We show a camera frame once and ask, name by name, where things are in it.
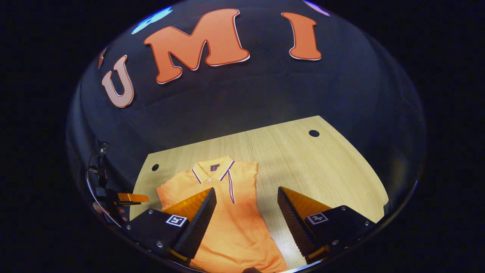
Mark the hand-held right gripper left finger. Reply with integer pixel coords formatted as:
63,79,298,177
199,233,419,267
121,187,217,262

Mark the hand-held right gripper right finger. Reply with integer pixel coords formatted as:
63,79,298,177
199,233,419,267
277,186,377,265

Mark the orange polo T-shirt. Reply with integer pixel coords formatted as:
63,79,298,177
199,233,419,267
155,155,288,273

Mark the black backdrop cloth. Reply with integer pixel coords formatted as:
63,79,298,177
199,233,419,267
66,0,427,228

